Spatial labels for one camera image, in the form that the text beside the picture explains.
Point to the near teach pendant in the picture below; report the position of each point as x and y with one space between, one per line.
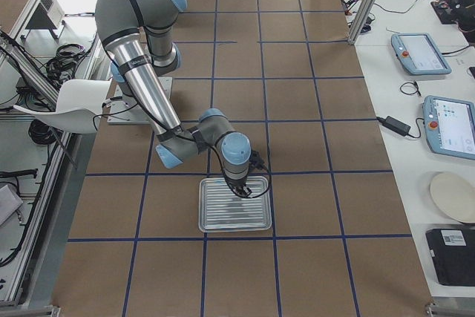
449 126

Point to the white chair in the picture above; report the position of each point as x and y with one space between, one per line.
78 105

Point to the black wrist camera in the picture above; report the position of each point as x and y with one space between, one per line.
256 162

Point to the black power adapter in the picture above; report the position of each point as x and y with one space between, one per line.
394 125

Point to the beige plate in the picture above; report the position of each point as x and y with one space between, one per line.
454 196

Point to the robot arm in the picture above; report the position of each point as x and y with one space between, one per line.
137 33

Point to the teach pendant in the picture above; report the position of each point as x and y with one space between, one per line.
418 54
449 126

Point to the black box with label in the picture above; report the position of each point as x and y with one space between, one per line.
452 252

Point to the metal tray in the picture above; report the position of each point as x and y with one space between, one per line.
220 210

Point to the far teach pendant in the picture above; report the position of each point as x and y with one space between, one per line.
418 54

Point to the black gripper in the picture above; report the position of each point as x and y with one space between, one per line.
237 185

